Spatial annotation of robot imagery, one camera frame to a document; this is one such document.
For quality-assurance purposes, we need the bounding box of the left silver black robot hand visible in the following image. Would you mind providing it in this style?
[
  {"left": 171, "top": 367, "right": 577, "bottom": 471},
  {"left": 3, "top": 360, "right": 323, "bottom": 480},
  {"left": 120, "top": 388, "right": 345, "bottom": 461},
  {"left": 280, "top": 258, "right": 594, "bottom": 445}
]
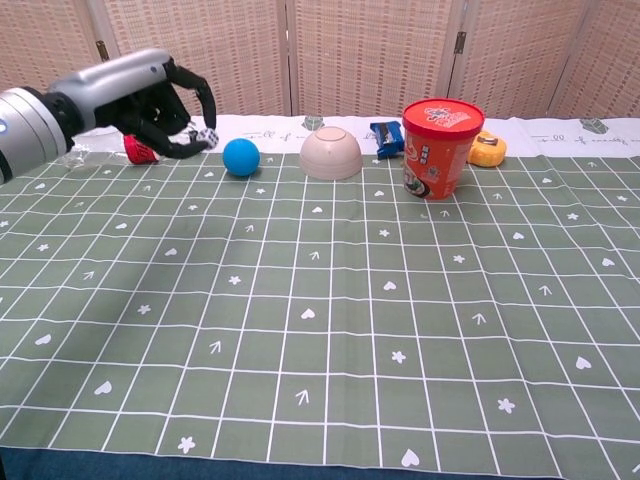
[{"left": 47, "top": 48, "right": 219, "bottom": 161}]

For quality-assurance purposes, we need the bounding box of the clear plastic bottle red label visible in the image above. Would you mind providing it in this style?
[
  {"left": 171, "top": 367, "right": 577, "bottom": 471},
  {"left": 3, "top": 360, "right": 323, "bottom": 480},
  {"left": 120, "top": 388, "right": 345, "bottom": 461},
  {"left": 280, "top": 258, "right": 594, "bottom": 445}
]
[{"left": 62, "top": 125, "right": 200, "bottom": 171}]

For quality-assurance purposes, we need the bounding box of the blue ball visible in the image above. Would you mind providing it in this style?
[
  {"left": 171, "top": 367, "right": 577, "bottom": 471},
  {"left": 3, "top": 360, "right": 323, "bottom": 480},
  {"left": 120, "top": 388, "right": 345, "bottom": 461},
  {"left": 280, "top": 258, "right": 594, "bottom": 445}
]
[{"left": 222, "top": 138, "right": 261, "bottom": 177}]

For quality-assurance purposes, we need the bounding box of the beige upturned bowl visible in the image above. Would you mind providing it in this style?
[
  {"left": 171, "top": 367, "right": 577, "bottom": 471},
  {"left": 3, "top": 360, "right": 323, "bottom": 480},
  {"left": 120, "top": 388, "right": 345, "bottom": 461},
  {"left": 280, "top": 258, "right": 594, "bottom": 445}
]
[{"left": 299, "top": 126, "right": 363, "bottom": 182}]

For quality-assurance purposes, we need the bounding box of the woven folding screen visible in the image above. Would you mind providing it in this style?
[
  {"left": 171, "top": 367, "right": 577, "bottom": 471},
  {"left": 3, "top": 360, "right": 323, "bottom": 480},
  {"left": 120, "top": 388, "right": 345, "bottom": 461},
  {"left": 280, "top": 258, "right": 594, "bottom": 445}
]
[{"left": 0, "top": 0, "right": 640, "bottom": 119}]

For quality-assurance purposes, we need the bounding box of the blue snack packet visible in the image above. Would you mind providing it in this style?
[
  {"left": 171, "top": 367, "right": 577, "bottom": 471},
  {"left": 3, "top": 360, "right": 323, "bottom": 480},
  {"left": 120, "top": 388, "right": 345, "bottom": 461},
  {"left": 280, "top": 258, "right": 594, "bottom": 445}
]
[{"left": 369, "top": 121, "right": 405, "bottom": 161}]

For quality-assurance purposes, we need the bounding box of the green grid tablecloth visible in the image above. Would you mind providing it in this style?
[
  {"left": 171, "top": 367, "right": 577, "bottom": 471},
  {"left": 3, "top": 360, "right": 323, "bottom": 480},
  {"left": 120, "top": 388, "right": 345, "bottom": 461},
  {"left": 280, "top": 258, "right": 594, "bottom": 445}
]
[{"left": 0, "top": 114, "right": 640, "bottom": 477}]

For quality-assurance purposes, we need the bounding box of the red instant noodle cup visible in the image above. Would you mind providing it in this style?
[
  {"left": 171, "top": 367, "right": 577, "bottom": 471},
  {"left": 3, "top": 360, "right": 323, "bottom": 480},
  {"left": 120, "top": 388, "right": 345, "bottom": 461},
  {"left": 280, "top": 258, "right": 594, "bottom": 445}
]
[{"left": 401, "top": 98, "right": 486, "bottom": 202}]

